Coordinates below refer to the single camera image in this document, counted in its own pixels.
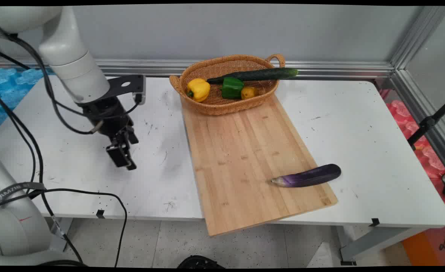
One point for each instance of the black round floor object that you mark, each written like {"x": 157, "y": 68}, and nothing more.
{"x": 200, "y": 261}

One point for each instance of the green bell pepper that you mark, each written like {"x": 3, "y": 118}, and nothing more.
{"x": 232, "y": 88}

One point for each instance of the grey table leg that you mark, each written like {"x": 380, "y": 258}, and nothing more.
{"x": 61, "y": 232}
{"x": 373, "y": 241}

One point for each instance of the bamboo cutting board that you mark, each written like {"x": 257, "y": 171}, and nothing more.
{"x": 241, "y": 158}

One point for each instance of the aluminium frame corner post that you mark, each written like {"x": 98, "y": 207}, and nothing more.
{"x": 421, "y": 36}

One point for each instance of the small yellow bell pepper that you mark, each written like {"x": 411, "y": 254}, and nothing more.
{"x": 248, "y": 93}

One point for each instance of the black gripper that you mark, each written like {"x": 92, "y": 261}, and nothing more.
{"x": 105, "y": 113}

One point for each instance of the black camera mounting bracket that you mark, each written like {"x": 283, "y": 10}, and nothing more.
{"x": 122, "y": 85}

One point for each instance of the blue foam mat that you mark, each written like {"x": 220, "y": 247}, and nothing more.
{"x": 11, "y": 85}

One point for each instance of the purple eggplant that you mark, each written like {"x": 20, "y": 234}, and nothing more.
{"x": 309, "y": 176}

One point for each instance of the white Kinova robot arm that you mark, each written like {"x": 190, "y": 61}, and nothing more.
{"x": 67, "y": 56}

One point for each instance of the short aluminium frame rail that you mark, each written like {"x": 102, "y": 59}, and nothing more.
{"x": 422, "y": 109}

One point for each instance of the red foam mat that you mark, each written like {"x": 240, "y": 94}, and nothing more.
{"x": 432, "y": 158}

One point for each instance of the woven wicker basket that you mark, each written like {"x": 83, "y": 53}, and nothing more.
{"x": 226, "y": 105}

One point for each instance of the black tape marker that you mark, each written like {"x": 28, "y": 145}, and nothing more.
{"x": 374, "y": 222}
{"x": 100, "y": 214}

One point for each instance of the dark green cucumber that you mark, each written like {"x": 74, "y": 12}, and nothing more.
{"x": 260, "y": 74}

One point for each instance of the orange floor box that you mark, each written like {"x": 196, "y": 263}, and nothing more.
{"x": 417, "y": 249}

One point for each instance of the black tripod stand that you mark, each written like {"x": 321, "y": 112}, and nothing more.
{"x": 428, "y": 122}

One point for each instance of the large yellow bell pepper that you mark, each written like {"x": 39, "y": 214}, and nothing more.
{"x": 199, "y": 90}

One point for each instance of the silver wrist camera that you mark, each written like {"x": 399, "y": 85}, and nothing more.
{"x": 140, "y": 85}

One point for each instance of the long aluminium frame rail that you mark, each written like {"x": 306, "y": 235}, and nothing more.
{"x": 328, "y": 68}

